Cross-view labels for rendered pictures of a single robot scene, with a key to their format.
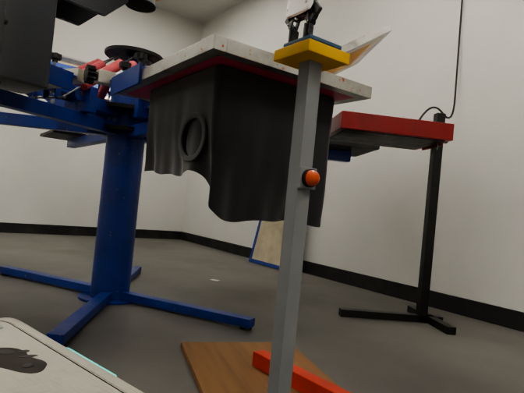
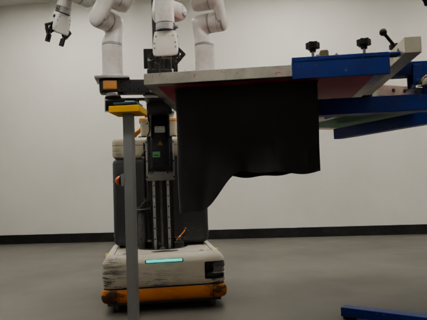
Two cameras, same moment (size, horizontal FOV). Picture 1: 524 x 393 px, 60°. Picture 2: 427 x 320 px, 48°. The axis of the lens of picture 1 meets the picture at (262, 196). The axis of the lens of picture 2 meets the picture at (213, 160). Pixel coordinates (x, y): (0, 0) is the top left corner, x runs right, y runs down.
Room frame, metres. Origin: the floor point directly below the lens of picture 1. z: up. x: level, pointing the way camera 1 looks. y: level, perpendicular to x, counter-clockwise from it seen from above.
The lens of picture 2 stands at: (2.66, -1.33, 0.61)
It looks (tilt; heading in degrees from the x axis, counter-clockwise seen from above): 3 degrees up; 132
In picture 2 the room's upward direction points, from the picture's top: 2 degrees counter-clockwise
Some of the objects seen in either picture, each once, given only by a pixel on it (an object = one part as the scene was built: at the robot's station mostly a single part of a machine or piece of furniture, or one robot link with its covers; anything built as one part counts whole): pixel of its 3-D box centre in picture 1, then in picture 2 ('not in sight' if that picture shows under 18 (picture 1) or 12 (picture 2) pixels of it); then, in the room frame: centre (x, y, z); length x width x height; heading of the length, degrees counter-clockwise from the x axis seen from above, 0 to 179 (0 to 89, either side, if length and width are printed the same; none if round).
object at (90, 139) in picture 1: (92, 137); not in sight; (3.02, 1.15, 0.91); 1.34 x 0.41 x 0.08; 36
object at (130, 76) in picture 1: (130, 81); not in sight; (1.65, 0.51, 0.97); 0.30 x 0.05 x 0.07; 36
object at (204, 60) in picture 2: not in sight; (204, 63); (1.12, 0.37, 1.21); 0.16 x 0.13 x 0.15; 139
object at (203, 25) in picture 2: not in sight; (205, 30); (1.14, 0.36, 1.37); 0.13 x 0.10 x 0.16; 23
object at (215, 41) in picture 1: (230, 90); (264, 90); (1.62, 0.15, 0.97); 0.79 x 0.58 x 0.04; 36
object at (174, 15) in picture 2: not in sight; (171, 13); (1.30, -0.03, 1.31); 0.15 x 0.10 x 0.11; 113
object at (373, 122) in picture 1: (382, 132); not in sight; (2.61, -0.65, 1.06); 0.61 x 0.46 x 0.12; 96
